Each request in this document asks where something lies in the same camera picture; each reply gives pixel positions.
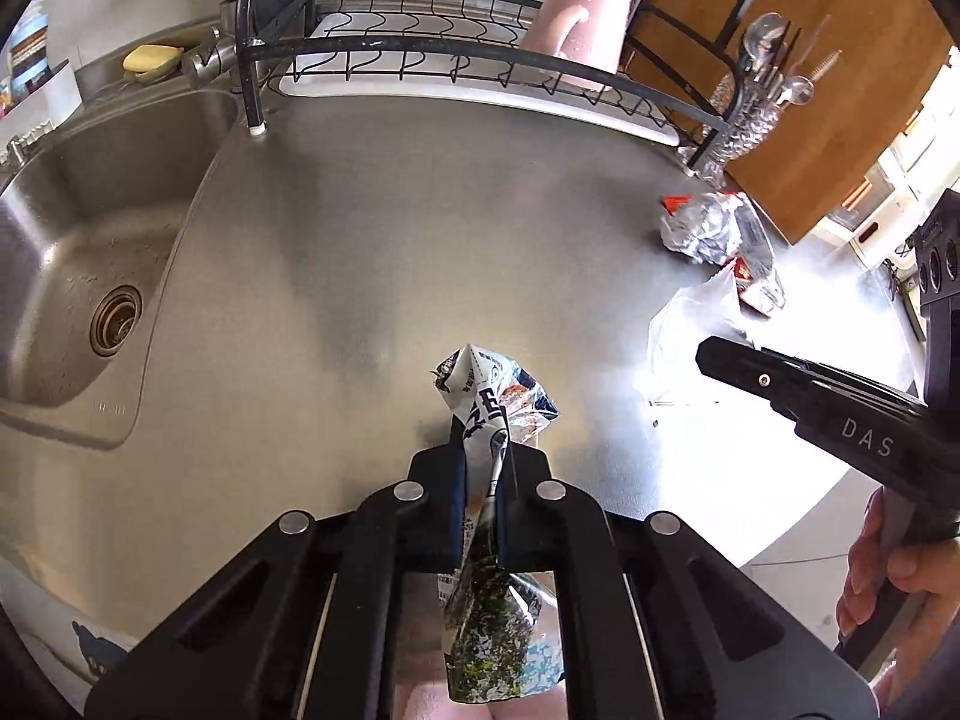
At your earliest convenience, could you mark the red silver snack wrapper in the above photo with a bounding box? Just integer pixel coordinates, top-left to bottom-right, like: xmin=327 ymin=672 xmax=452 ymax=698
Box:
xmin=659 ymin=190 xmax=788 ymax=317

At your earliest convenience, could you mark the stainless steel sink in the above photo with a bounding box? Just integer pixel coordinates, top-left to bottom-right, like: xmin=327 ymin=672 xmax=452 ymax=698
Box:
xmin=0 ymin=86 xmax=242 ymax=452

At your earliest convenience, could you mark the pink mug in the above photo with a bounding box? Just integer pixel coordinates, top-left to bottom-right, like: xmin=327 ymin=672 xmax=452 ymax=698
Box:
xmin=517 ymin=0 xmax=632 ymax=92

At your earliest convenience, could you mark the glass cutlery holder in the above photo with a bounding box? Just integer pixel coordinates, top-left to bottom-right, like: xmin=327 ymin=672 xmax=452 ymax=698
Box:
xmin=678 ymin=73 xmax=785 ymax=190

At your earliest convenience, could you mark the faucet lever handle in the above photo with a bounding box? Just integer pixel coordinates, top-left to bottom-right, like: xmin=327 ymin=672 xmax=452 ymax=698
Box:
xmin=181 ymin=25 xmax=242 ymax=88

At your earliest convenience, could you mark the white toothbrush holder box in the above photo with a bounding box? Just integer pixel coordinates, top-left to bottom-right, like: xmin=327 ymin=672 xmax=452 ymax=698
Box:
xmin=0 ymin=58 xmax=83 ymax=122

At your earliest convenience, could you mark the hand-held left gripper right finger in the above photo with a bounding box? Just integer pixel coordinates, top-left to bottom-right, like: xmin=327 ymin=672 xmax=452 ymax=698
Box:
xmin=495 ymin=446 xmax=883 ymax=720

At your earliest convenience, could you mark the person's right hand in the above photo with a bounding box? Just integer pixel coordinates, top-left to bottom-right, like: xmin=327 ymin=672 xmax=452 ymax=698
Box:
xmin=835 ymin=486 xmax=960 ymax=720

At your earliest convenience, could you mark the seaweed snack wrapper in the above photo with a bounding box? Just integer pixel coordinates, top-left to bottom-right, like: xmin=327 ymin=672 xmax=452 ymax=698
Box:
xmin=430 ymin=343 xmax=564 ymax=707

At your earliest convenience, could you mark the wooden cutting board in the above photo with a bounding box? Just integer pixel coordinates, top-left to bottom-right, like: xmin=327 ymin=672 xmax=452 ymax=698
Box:
xmin=625 ymin=0 xmax=954 ymax=245

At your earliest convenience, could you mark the beige storage cabinet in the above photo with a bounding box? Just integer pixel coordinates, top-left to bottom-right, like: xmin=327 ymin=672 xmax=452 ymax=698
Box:
xmin=813 ymin=45 xmax=960 ymax=272

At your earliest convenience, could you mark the clear plastic bag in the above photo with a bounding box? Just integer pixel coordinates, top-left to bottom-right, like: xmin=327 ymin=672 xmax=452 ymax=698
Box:
xmin=648 ymin=265 xmax=755 ymax=407

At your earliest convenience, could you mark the white wide drip tray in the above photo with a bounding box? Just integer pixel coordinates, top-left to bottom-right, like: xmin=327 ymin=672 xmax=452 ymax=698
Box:
xmin=268 ymin=10 xmax=680 ymax=148

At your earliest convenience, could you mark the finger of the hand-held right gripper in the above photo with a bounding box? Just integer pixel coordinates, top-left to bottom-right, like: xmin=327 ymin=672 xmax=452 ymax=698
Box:
xmin=695 ymin=335 xmax=925 ymax=422

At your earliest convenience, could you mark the black wire dish rack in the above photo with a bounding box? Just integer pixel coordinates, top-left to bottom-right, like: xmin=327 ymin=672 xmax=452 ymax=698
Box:
xmin=235 ymin=0 xmax=835 ymax=170

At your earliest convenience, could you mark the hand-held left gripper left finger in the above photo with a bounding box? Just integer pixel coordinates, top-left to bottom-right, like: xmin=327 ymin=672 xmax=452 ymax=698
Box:
xmin=84 ymin=420 xmax=470 ymax=720

